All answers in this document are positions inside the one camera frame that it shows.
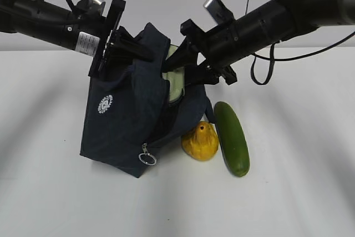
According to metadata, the metal zipper pull ring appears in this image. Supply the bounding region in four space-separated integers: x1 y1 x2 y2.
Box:
138 143 158 166

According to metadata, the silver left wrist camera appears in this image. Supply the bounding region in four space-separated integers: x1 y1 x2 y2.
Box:
76 0 107 14

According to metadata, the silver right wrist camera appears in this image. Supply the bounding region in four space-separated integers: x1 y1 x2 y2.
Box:
203 0 235 25

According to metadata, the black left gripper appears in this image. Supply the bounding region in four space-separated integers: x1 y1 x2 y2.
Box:
88 0 154 80

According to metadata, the green cucumber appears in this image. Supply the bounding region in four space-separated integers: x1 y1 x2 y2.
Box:
214 102 250 178

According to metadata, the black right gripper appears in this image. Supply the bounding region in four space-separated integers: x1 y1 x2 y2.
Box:
162 19 237 86

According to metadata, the light green food container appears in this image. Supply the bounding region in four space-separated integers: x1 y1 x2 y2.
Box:
161 44 186 104

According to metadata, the yellow toy bell pepper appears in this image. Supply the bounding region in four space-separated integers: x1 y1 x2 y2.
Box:
181 121 219 162

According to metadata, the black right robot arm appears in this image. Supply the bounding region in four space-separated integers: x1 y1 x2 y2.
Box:
162 0 354 85

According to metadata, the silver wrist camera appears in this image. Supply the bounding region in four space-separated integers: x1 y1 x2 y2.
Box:
76 0 107 14
203 0 235 25

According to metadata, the dark blue insulated lunch bag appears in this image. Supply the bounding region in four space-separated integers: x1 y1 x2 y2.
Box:
80 23 216 178

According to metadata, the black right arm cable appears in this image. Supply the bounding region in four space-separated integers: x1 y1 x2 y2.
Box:
249 30 355 85

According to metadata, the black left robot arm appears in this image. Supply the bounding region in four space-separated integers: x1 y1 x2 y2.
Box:
1 0 154 79

